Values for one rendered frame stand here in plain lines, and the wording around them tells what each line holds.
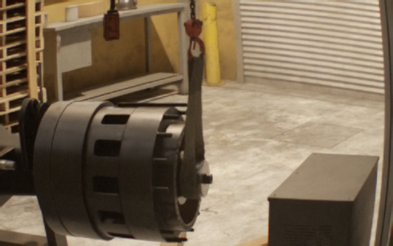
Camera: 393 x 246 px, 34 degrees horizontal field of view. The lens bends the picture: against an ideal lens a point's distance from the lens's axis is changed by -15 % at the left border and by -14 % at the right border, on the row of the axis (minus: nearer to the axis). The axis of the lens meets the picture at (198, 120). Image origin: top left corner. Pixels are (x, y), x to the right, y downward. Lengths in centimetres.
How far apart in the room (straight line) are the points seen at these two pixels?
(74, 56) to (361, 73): 329
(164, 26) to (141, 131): 674
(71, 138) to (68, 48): 475
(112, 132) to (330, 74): 595
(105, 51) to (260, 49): 191
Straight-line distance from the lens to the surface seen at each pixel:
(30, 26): 604
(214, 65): 892
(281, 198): 243
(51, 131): 261
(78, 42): 736
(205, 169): 264
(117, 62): 866
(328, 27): 821
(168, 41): 928
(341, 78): 823
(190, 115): 253
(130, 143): 249
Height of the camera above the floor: 166
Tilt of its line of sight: 13 degrees down
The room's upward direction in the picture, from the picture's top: 3 degrees counter-clockwise
